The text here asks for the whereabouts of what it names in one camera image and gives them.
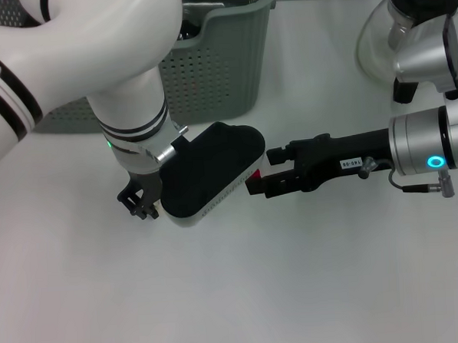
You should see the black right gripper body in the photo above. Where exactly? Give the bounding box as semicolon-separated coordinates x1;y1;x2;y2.
288;127;397;194

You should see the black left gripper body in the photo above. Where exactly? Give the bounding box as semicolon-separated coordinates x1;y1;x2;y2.
127;170;163;201

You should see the glass teacup black holder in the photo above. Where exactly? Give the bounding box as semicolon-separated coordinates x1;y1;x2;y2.
176;11;204;43

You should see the grey-green perforated storage bin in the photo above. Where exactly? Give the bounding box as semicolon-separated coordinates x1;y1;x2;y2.
25;0;288;137

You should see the right gripper silver cable plug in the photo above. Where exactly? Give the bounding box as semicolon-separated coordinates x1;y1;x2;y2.
357;152;456;203

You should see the glass pitcher black handle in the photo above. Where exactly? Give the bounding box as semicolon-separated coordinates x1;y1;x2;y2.
352;0;458;108

